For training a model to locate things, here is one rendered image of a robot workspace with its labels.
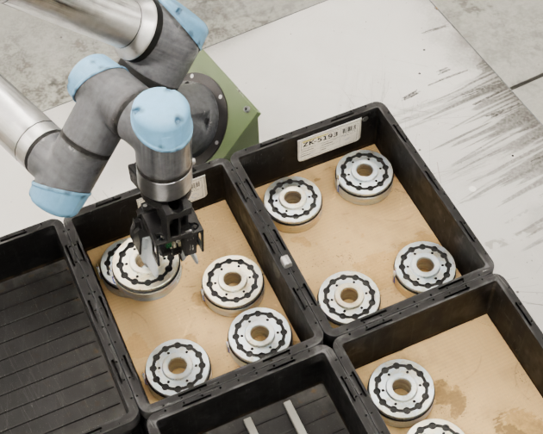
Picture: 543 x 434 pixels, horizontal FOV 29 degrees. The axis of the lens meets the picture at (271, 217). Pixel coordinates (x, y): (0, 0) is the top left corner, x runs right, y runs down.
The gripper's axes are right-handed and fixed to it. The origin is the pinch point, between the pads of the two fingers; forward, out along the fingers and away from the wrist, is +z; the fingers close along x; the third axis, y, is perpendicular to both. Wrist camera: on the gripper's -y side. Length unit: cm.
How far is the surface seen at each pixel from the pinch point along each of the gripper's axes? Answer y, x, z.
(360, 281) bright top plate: 9.3, 30.3, 11.5
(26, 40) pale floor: -161, 11, 99
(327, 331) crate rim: 18.9, 18.8, 5.6
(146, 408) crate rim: 19.2, -10.5, 7.9
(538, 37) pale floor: -93, 154, 88
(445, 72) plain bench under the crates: -38, 76, 24
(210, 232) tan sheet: -12.6, 12.6, 16.0
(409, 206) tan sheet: -2.7, 46.5, 13.4
